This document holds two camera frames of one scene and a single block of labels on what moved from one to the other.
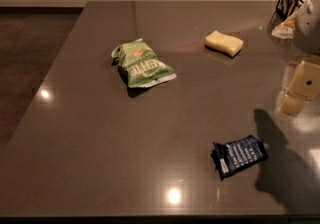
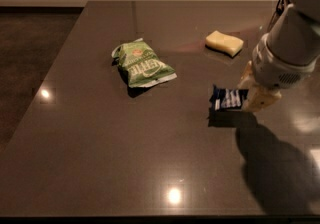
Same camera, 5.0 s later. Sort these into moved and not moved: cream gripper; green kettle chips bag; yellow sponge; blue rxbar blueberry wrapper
Moved: blue rxbar blueberry wrapper; cream gripper
Not moved: yellow sponge; green kettle chips bag
